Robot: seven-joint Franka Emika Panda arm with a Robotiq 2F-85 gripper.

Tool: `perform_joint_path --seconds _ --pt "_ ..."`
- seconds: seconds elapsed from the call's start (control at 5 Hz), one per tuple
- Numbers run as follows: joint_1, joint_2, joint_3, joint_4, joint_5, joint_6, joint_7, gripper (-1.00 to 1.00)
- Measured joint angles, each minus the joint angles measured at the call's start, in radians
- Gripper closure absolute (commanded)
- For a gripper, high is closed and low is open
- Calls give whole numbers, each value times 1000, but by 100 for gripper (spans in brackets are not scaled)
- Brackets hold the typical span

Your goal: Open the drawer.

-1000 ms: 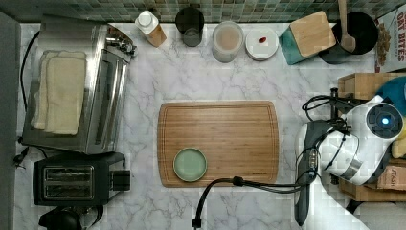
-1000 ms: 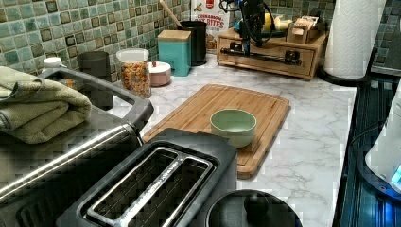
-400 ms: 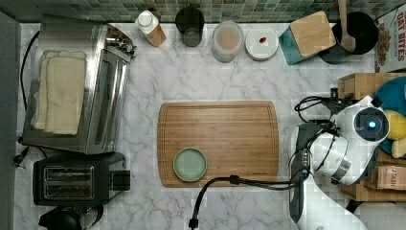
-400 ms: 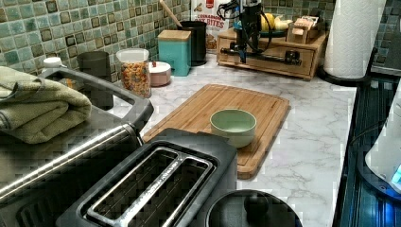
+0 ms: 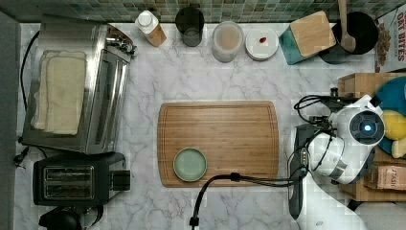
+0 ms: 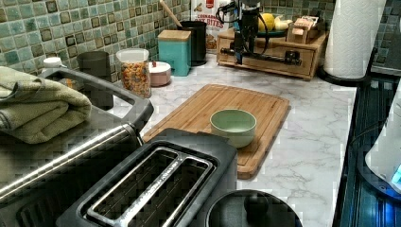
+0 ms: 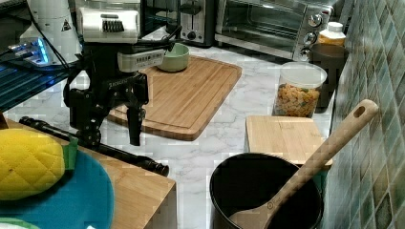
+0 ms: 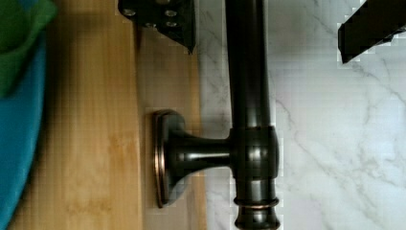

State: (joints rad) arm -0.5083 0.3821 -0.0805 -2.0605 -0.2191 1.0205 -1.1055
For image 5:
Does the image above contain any green ceramic bowl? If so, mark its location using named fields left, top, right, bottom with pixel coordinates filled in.
left=173, top=148, right=208, bottom=182

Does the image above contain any silver toaster oven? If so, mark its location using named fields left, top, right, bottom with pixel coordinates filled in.
left=22, top=14, right=137, bottom=154

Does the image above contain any black and silver toaster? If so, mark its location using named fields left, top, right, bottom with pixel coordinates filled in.
left=33, top=151, right=130, bottom=206

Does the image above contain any brown paper package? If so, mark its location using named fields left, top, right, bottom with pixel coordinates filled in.
left=365, top=165, right=406, bottom=191

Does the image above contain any large bamboo cutting board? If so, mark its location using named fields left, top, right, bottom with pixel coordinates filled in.
left=157, top=101, right=280, bottom=188

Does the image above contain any dark smoked plastic cup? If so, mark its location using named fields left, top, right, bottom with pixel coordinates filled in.
left=175, top=7, right=205, bottom=47

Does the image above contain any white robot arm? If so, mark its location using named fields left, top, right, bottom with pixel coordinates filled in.
left=284, top=95, right=385, bottom=230

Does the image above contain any teal box with bamboo lid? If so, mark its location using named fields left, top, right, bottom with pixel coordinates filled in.
left=279, top=11, right=336, bottom=65

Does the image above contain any beige folded towel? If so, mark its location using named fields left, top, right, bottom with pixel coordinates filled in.
left=31, top=51, right=87, bottom=135

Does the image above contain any black toaster oven power cord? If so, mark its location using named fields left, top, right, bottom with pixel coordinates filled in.
left=12, top=30, right=49, bottom=171

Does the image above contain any black utensil pot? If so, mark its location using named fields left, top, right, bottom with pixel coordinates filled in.
left=319, top=11, right=378, bottom=64

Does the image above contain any bottle with white cap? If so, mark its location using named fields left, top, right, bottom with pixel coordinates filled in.
left=135, top=11, right=167, bottom=47

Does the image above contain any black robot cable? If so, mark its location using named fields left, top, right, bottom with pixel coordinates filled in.
left=189, top=92, right=339, bottom=230

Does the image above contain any clear jar with cereal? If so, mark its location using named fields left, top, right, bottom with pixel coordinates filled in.
left=212, top=21, right=244, bottom=63

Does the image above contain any blue round plate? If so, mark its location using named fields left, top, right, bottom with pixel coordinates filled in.
left=375, top=77, right=405, bottom=155

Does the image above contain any oat bites cereal box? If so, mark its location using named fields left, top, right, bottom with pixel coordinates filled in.
left=375, top=4, right=406, bottom=73

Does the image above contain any wooden spoon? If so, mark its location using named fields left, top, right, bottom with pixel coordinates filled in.
left=337, top=0, right=356, bottom=53

